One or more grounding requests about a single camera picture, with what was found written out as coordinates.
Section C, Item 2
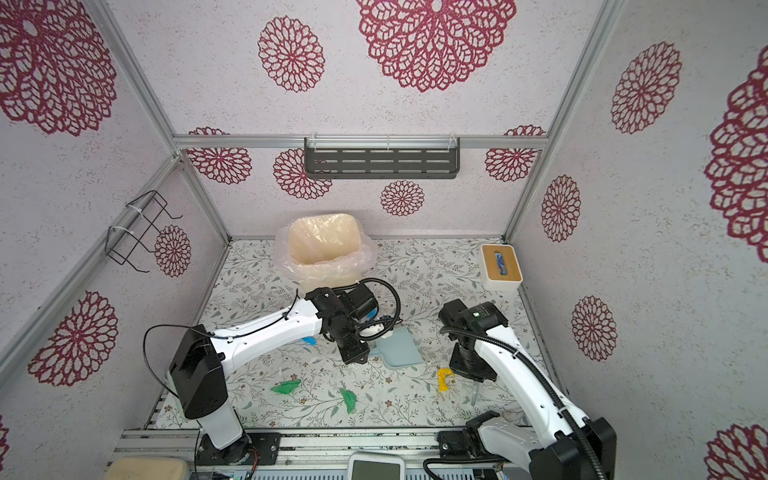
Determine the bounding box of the green paper scrap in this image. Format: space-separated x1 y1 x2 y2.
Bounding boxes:
271 379 301 395
339 389 357 414

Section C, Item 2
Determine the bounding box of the cream trash bin with bag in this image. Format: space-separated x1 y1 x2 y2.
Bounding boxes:
273 213 378 293

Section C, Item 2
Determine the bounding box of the green paper scrap left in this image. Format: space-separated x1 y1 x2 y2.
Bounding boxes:
271 379 301 395

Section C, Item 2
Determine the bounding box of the pale blue plastic dustpan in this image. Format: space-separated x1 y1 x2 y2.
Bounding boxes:
375 327 423 370

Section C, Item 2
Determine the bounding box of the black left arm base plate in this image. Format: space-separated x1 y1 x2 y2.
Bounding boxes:
193 432 282 466

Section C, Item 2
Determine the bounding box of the yellow paper scrap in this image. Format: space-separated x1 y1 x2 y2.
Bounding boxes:
437 368 455 393

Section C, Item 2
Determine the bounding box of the black wire wall rack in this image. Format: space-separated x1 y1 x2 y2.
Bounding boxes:
104 189 182 274

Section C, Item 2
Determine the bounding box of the cream sponge block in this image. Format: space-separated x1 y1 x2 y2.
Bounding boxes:
104 457 189 480

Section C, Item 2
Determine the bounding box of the dark grey wall shelf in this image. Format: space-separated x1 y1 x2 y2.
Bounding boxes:
304 137 461 180

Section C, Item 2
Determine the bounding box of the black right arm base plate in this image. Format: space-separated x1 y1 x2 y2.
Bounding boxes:
437 428 481 460

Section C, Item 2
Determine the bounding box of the green paper scrap lower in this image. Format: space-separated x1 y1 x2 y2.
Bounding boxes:
339 389 357 414

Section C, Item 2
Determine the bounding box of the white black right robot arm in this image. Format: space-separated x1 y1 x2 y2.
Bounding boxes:
422 300 617 479

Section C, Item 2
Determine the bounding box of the white tissue box wooden lid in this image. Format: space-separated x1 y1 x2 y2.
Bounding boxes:
479 244 523 292

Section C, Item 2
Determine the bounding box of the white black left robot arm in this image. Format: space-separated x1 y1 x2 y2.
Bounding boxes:
141 277 402 458

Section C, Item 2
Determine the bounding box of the white digital clock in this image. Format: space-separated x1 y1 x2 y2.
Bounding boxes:
346 451 406 480

